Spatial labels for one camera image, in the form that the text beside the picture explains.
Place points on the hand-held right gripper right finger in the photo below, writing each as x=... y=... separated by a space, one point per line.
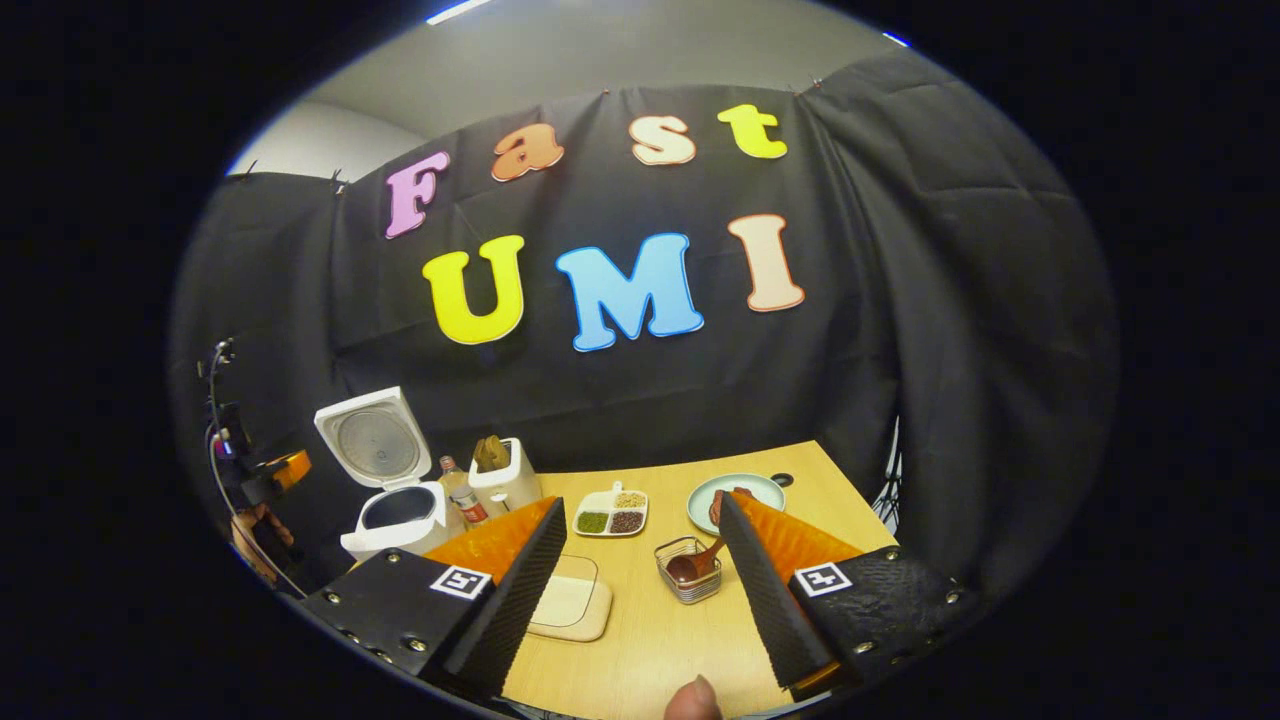
x=775 y=610

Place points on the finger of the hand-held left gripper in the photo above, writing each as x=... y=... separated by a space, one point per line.
x=290 y=470

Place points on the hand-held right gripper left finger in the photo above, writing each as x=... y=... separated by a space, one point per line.
x=510 y=610

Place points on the brown wooden spoon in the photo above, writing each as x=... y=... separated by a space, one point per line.
x=690 y=568

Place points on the white rice cooker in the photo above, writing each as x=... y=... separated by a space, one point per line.
x=375 y=540

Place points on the clear glass tray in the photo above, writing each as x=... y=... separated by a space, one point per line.
x=585 y=620

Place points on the red label plastic bottle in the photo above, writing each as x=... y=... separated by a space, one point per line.
x=468 y=505

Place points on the pale green plate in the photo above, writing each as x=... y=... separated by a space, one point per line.
x=765 y=492

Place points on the white toaster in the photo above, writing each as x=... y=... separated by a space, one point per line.
x=510 y=488

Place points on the white divided grain dish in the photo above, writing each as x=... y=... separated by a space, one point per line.
x=610 y=512

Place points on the brown bread slice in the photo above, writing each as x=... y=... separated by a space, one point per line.
x=483 y=455
x=500 y=452

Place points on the black backdrop cloth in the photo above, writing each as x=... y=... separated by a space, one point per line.
x=850 y=350

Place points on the ceiling light panel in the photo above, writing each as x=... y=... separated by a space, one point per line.
x=896 y=39
x=455 y=11

